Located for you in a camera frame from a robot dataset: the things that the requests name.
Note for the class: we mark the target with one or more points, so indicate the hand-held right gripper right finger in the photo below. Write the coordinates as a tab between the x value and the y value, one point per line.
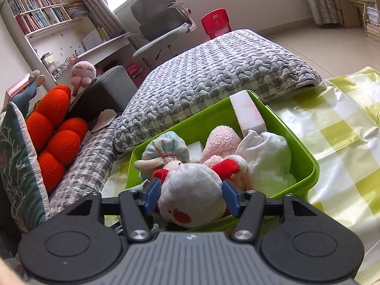
230	196

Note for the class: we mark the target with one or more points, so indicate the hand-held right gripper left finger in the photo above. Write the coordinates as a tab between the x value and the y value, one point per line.
153	194

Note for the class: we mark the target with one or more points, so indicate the white snowman plush red trim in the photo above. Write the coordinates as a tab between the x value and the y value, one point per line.
190	193

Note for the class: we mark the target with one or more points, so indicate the rag doll with checked dress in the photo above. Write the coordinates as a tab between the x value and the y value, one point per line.
166	148

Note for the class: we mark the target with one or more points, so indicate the white cloth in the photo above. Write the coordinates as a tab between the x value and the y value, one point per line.
267	160

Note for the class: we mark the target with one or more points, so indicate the pink fluffy towel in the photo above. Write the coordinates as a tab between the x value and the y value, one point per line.
221	141

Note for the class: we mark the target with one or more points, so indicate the small white sponge block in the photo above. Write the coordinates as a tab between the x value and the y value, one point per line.
196	148

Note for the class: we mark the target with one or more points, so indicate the green plastic bin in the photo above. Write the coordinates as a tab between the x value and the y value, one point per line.
190	127

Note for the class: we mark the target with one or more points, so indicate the large pink-stained white sponge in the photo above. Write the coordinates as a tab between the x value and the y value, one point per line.
248	115

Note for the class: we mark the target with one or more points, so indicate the grey-green fleece towel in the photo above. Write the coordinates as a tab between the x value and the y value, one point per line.
139	185

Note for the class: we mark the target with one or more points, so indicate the grey checked quilted sofa cover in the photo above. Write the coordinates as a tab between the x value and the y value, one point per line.
89	160

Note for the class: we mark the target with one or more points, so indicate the orange segmented plush pillow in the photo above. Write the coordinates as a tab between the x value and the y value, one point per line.
56	142

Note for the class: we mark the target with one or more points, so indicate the grey sofa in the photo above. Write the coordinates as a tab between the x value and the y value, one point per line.
109	89

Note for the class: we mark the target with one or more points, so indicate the grey quilted ottoman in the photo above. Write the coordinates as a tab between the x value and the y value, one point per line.
207	74

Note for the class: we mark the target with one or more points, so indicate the pink plastic basket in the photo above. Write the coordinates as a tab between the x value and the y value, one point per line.
135	71

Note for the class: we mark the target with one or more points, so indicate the teal coral-print pillow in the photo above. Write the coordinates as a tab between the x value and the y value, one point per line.
20	169

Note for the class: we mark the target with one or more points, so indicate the pink plush toy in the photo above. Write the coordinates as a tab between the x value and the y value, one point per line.
83	71

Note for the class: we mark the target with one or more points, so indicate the grey-blue plush toy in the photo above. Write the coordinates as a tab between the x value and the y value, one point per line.
28	95

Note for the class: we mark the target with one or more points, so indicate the upright white folders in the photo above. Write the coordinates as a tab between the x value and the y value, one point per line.
93	38

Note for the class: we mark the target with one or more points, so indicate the pink box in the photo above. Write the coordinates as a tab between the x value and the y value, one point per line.
17	90

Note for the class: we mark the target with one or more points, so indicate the red plastic stool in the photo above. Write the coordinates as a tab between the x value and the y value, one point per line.
215	20

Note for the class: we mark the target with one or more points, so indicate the white desk with bookshelf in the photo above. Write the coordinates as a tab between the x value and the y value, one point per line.
59	41

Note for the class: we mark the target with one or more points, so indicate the grey office chair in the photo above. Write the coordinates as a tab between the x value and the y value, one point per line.
160	14

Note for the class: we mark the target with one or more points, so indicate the beige patterned curtain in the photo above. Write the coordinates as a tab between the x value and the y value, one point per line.
320	0
92	3

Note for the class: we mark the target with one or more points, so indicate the shelf of colourful books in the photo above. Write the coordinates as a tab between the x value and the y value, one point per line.
38	6

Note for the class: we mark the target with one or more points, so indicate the small wooden book rack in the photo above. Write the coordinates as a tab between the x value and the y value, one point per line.
372	23

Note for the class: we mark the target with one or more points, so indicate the wooden bookshelf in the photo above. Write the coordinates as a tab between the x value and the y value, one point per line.
344	3

